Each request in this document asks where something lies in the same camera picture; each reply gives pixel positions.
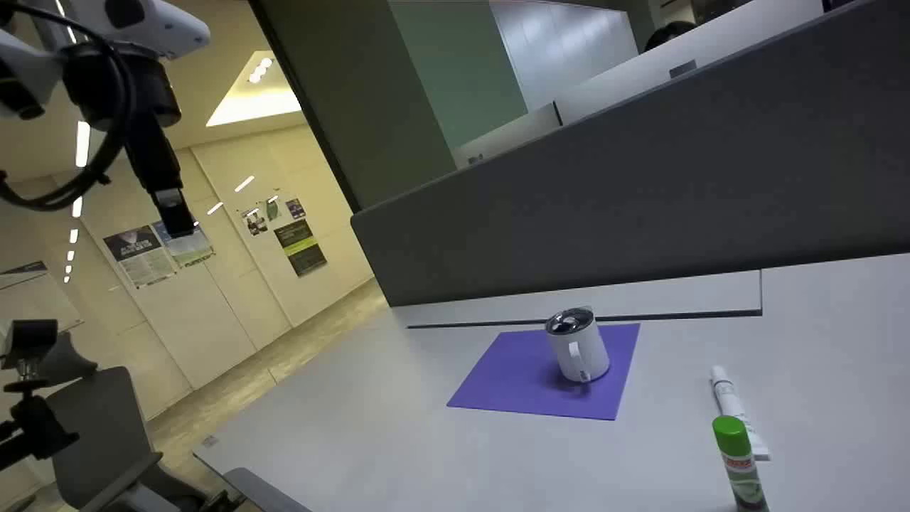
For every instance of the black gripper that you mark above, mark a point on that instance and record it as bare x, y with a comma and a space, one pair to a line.
125, 93

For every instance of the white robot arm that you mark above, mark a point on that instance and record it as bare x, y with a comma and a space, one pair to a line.
35, 41

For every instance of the clear black flask lid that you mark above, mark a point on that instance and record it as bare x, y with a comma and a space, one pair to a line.
573, 320

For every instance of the grey office chair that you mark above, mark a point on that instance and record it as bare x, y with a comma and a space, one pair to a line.
115, 468

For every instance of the purple paper mat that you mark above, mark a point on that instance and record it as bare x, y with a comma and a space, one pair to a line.
519, 374

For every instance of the white marker pen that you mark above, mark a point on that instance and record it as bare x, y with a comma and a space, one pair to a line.
732, 404

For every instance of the green capped glue stick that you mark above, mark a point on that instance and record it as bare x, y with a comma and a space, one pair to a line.
737, 460

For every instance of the grey desk partition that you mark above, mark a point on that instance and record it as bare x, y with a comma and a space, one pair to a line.
782, 155

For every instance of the white wall notice sheets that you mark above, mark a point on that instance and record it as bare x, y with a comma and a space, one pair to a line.
149, 255

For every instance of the dark wall poster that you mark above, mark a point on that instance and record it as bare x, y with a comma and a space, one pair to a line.
298, 245

